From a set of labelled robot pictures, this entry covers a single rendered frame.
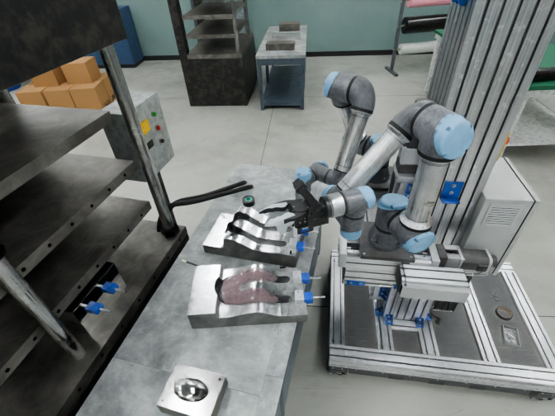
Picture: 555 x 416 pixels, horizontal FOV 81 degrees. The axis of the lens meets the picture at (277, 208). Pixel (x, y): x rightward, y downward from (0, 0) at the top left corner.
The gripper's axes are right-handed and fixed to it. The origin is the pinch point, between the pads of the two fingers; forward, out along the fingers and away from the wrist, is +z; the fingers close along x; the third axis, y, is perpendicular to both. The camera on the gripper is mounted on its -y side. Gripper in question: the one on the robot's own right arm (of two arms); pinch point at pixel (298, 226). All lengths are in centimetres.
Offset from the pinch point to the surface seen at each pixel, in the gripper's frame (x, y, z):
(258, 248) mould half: -16.5, -17.5, 3.6
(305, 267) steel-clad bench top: -16.0, 6.6, 11.9
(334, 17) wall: 643, -60, 20
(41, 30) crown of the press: -37, -69, -99
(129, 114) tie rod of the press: -9, -73, -61
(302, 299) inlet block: -40.4, 10.2, 3.7
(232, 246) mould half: -17.9, -30.7, 3.3
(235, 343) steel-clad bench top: -62, -14, 12
